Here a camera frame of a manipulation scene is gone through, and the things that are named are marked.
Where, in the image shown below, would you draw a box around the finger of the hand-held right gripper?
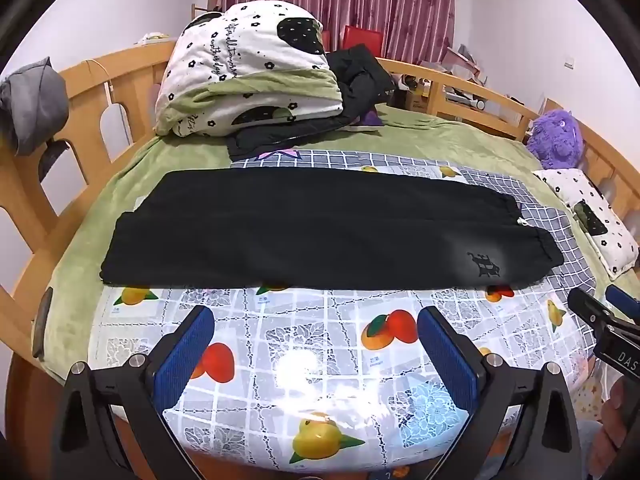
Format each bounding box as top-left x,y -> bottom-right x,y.
605,284 -> 640,321
567,287 -> 618,328

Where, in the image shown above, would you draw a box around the floral pillow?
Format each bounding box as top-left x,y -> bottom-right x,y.
532,168 -> 640,282

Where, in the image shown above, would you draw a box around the red box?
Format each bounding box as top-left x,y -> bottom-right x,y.
342,25 -> 386,57

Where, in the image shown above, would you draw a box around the fruit print plastic tablecloth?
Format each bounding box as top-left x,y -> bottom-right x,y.
87,150 -> 601,475

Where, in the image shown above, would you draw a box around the folded floral quilt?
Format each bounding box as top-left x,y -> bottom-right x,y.
154,2 -> 346,138

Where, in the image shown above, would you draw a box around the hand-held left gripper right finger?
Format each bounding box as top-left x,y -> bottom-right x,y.
416,305 -> 583,480

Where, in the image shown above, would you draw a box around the black pants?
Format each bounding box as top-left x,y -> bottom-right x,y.
99,167 -> 565,292

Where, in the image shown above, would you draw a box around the purple cloth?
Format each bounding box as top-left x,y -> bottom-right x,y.
352,110 -> 387,129

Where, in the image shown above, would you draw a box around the cardboard box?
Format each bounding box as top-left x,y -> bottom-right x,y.
404,85 -> 432,112

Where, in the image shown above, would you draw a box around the purple plush toy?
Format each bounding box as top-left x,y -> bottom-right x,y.
526,109 -> 584,171

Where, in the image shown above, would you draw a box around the person's right hand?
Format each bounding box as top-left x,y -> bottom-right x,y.
587,377 -> 640,480

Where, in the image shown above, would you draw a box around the pile of papers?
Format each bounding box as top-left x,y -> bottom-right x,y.
444,44 -> 490,87

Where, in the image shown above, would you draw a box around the black jacket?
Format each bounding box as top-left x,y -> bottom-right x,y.
227,44 -> 397,158

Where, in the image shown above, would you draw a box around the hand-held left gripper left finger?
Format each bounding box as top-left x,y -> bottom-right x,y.
52,304 -> 216,480

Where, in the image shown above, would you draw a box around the wooden bed frame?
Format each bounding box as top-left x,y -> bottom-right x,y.
0,40 -> 640,361

